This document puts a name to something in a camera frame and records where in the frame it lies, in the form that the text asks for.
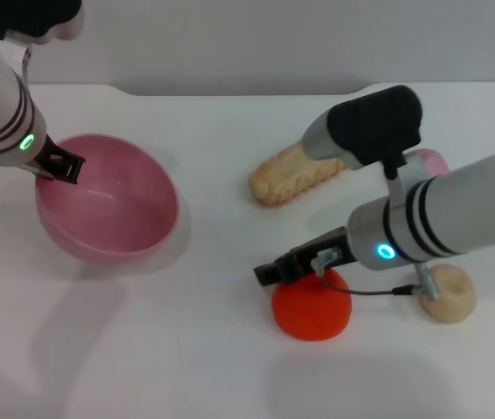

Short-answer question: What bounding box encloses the right grey gripper cable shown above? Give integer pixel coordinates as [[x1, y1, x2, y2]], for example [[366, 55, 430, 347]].
[[312, 246, 443, 303]]

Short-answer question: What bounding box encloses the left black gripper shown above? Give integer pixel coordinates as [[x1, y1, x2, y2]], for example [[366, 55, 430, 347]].
[[32, 134, 87, 186]]

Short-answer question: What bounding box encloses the long golden bread loaf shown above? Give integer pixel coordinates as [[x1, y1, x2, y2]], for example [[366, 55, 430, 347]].
[[248, 141, 349, 210]]

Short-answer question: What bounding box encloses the pink plastic bowl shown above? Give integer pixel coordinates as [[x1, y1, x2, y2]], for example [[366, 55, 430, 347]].
[[34, 133, 181, 265]]

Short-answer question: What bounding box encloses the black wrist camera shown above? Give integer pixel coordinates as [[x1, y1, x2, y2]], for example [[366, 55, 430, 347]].
[[299, 85, 425, 169], [0, 0, 86, 45]]

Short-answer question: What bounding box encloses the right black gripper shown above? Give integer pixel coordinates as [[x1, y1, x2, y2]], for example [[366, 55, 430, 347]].
[[253, 226, 358, 287]]

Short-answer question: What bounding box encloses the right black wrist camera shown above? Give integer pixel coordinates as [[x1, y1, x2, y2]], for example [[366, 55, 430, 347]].
[[299, 85, 425, 169]]

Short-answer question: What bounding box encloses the beige round bun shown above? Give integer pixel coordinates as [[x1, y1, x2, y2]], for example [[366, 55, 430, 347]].
[[418, 263, 478, 325]]

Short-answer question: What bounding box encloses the pink round bun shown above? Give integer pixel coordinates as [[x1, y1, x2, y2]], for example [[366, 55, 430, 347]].
[[416, 148, 450, 176]]

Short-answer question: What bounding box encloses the orange toy fruit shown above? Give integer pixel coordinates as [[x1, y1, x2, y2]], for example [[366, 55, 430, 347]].
[[271, 266, 354, 342]]

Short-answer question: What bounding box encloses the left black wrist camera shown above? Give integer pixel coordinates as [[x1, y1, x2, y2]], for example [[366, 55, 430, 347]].
[[0, 0, 86, 45]]

